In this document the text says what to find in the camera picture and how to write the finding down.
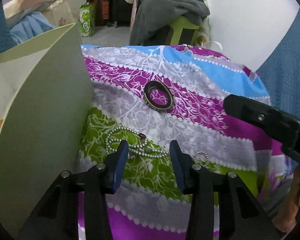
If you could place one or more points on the colourful striped floral quilt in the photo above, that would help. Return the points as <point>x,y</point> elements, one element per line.
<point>148,204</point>

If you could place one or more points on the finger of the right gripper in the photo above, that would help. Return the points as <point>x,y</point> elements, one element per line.
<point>276,123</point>

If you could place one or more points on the pink pillow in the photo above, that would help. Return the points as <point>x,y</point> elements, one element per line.
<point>15,10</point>

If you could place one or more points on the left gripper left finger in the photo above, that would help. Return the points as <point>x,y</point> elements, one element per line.
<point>56,214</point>

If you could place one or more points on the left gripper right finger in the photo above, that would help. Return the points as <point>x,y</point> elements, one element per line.
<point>240,214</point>

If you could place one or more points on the green plastic stool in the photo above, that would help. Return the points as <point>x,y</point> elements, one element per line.
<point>181,31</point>

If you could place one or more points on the white bag handle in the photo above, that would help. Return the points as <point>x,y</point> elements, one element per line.
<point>213,45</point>

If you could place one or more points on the red orange crate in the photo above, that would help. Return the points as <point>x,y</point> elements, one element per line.
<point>103,12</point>

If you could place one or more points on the grey blanket on stool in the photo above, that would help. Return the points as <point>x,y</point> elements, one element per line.
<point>153,15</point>

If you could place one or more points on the blue quilted slipper right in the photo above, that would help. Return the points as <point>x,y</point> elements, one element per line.
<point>280,73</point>

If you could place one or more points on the green cardboard box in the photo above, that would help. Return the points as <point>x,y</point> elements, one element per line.
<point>45,95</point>

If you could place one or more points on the light blue cloth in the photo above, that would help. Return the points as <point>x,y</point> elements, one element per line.
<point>30,26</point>

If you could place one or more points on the green printed bag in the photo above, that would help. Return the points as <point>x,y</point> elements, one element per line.
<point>87,19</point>

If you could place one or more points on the person right hand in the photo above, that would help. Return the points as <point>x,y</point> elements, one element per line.
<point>286,217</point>

